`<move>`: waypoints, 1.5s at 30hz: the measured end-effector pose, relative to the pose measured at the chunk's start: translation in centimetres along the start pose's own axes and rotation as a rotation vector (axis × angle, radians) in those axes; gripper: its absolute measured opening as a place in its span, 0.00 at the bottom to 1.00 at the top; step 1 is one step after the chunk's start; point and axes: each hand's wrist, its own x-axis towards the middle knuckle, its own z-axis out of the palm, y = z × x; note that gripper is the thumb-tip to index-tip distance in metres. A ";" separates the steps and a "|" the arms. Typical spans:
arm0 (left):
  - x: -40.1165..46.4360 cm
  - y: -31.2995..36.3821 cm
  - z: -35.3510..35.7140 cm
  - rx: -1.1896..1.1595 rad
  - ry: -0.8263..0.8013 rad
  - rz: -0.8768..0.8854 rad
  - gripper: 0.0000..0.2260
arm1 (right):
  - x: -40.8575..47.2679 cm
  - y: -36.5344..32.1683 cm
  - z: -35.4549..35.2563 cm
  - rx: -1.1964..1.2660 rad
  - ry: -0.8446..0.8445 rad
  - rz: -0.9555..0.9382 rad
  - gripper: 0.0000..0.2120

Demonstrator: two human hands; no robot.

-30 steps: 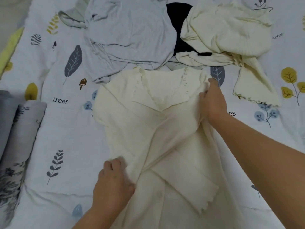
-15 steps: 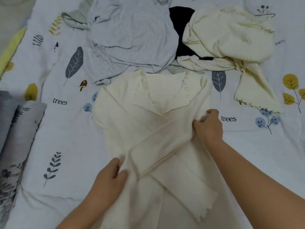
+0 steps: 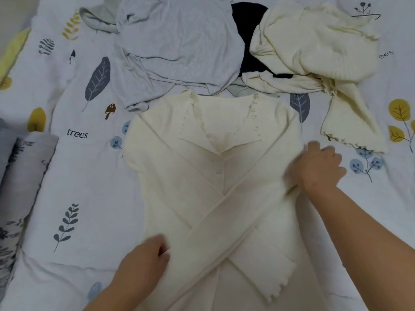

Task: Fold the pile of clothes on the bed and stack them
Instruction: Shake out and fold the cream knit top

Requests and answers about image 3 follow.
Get person's left hand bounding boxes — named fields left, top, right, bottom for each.
left=112, top=234, right=171, bottom=307

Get person's right hand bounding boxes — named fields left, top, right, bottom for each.
left=288, top=140, right=348, bottom=195

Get bed with leaf print bedding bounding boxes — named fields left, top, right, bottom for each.
left=0, top=0, right=415, bottom=311

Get black garment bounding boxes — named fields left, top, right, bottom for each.
left=231, top=2, right=293, bottom=78

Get grey Chip n Dale shirt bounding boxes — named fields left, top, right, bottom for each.
left=113, top=0, right=246, bottom=113

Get light blue denim jeans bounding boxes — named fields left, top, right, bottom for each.
left=0, top=118, right=19, bottom=185

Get sage green zip jacket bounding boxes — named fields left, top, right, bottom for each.
left=79, top=0, right=286, bottom=100

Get person's right forearm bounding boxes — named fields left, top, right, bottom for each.
left=305, top=181, right=415, bottom=311

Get person's left forearm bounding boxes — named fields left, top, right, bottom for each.
left=84, top=285, right=153, bottom=311

